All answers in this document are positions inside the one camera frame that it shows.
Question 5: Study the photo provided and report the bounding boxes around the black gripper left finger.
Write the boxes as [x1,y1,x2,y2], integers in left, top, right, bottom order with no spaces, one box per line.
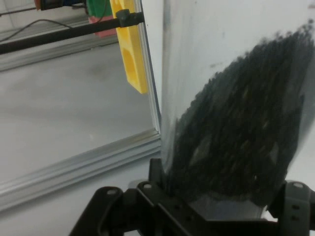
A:
[68,158,212,236]

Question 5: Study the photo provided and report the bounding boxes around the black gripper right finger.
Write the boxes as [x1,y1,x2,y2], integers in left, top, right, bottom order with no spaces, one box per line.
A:
[269,180,315,236]

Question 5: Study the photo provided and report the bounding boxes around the black seeds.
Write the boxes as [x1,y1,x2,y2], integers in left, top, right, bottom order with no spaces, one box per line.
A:
[164,19,315,207]

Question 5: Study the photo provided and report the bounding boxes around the clear plastic jar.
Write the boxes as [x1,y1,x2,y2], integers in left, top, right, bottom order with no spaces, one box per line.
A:
[161,0,315,222]

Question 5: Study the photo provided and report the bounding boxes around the yellow plastic box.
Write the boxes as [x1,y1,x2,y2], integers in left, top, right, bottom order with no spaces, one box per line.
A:
[109,0,149,94]

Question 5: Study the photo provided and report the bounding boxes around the pink block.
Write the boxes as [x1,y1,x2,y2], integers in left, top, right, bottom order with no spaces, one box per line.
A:
[88,13,119,38]

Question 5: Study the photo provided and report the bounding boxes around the black pole with clamp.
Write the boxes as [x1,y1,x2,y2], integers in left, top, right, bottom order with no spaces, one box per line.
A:
[0,9,145,55]

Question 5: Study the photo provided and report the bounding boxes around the green block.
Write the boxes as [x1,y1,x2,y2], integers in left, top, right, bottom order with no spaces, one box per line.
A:
[86,0,114,18]

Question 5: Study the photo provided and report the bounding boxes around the orange blue object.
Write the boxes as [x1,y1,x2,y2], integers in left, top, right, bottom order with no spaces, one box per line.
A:
[34,0,87,11]

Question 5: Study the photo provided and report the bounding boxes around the aluminium frame post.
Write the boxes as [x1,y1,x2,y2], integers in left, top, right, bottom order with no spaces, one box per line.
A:
[0,130,162,212]

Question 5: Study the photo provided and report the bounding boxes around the aluminium frame rail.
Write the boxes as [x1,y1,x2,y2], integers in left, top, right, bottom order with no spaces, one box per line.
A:
[0,36,119,72]
[140,23,162,135]

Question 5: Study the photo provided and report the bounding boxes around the thin grey cable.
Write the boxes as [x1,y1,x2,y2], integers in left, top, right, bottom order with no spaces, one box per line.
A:
[0,19,72,42]

